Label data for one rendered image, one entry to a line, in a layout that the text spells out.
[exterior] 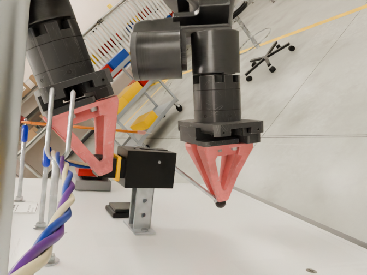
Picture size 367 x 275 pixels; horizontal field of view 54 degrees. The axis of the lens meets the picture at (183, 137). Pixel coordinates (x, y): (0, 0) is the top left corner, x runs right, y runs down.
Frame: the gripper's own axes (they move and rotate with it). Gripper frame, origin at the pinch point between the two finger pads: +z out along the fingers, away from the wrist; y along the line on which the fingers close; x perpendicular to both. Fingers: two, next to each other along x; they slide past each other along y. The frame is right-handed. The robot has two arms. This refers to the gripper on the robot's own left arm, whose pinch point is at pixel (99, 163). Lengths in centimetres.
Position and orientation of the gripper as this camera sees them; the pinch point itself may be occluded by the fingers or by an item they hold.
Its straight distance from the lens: 39.0
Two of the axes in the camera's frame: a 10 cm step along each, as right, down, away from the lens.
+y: 4.2, 0.8, -9.0
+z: 2.9, 9.3, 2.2
